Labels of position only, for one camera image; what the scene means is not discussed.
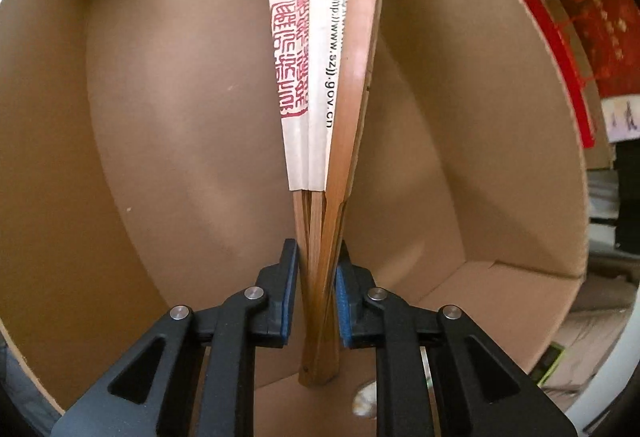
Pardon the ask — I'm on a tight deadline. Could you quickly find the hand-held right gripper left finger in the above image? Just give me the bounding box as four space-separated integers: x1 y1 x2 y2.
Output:
50 238 301 437

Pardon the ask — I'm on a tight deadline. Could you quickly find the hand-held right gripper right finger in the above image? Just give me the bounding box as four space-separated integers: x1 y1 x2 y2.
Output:
334 241 583 437

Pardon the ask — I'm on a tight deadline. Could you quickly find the white calligraphy paper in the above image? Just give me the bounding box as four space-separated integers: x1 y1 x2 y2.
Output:
601 96 640 144

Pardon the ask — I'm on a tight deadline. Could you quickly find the brown paper stack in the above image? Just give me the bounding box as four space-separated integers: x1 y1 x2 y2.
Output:
540 267 637 398

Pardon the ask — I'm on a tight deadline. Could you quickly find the red decorated box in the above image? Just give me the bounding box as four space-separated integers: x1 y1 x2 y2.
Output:
519 0 640 149

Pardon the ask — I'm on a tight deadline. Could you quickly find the green black packet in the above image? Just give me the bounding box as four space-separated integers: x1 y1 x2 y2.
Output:
531 341 567 386

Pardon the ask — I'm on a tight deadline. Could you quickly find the large brown cardboard box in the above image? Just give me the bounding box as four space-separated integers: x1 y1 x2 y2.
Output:
0 0 588 437

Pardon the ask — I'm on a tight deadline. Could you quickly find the bamboo folding fan white paper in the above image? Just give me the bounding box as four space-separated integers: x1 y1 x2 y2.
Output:
265 0 393 388

